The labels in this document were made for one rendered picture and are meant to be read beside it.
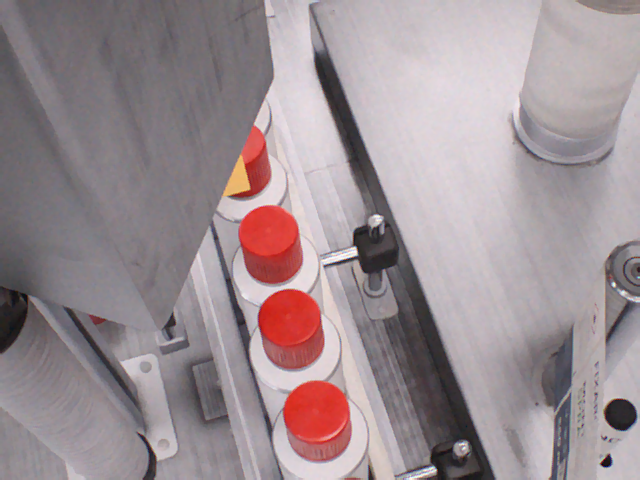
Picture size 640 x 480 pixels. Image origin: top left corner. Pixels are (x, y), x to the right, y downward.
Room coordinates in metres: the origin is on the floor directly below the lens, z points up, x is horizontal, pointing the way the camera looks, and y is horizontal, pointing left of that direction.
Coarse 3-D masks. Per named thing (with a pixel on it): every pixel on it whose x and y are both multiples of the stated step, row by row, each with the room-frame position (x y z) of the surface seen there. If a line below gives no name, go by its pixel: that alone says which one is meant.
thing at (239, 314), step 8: (216, 232) 0.35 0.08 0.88; (216, 240) 0.35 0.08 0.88; (224, 264) 0.32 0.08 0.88; (224, 272) 0.32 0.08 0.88; (232, 288) 0.30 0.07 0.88; (232, 296) 0.30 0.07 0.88; (232, 304) 0.29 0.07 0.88; (240, 312) 0.28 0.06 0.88; (240, 320) 0.28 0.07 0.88; (240, 328) 0.27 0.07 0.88; (240, 336) 0.26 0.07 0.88; (248, 336) 0.26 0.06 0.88; (248, 344) 0.26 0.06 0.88; (248, 352) 0.25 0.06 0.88; (248, 360) 0.24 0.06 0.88; (256, 384) 0.22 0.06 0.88; (344, 392) 0.21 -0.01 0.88; (264, 408) 0.21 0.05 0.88; (264, 416) 0.20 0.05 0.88; (280, 472) 0.16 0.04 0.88; (368, 472) 0.15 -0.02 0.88
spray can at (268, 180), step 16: (256, 128) 0.30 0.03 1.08; (256, 144) 0.29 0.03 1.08; (256, 160) 0.28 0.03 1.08; (272, 160) 0.31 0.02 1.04; (256, 176) 0.28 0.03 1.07; (272, 176) 0.29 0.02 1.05; (240, 192) 0.28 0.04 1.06; (256, 192) 0.28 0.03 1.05; (272, 192) 0.28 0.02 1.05; (288, 192) 0.29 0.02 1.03; (224, 208) 0.28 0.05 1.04; (240, 208) 0.28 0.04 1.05; (288, 208) 0.29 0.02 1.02; (224, 224) 0.28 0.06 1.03; (224, 240) 0.28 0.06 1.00; (224, 256) 0.29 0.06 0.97
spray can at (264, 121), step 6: (264, 102) 0.35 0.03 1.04; (264, 108) 0.35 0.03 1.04; (270, 108) 0.35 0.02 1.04; (258, 114) 0.34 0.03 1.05; (264, 114) 0.34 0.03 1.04; (270, 114) 0.35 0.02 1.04; (258, 120) 0.34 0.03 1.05; (264, 120) 0.34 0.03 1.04; (270, 120) 0.34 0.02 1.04; (258, 126) 0.33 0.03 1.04; (264, 126) 0.34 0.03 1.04; (270, 126) 0.34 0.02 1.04; (264, 132) 0.33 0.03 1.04; (270, 132) 0.34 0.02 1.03; (270, 138) 0.34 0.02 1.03; (270, 144) 0.34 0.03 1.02; (270, 150) 0.34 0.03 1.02; (276, 150) 0.35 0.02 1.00; (276, 156) 0.34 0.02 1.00
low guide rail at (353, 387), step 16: (288, 176) 0.38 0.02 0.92; (304, 224) 0.33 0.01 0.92; (320, 272) 0.29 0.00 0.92; (336, 320) 0.25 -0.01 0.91; (352, 368) 0.22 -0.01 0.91; (352, 384) 0.20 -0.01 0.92; (368, 400) 0.19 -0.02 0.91; (368, 416) 0.18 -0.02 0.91; (368, 448) 0.16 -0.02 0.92; (384, 448) 0.16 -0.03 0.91; (368, 464) 0.15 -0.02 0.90; (384, 464) 0.15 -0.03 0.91
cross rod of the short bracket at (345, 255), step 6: (348, 246) 0.31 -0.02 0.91; (354, 246) 0.31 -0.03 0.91; (330, 252) 0.31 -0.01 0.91; (336, 252) 0.31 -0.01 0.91; (342, 252) 0.31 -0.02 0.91; (348, 252) 0.31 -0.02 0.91; (354, 252) 0.31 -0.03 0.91; (324, 258) 0.31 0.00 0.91; (330, 258) 0.31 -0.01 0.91; (336, 258) 0.31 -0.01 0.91; (342, 258) 0.31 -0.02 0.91; (348, 258) 0.31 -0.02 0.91; (354, 258) 0.31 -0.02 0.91; (324, 264) 0.30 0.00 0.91; (330, 264) 0.30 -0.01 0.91; (336, 264) 0.30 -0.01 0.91; (342, 264) 0.30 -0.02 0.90
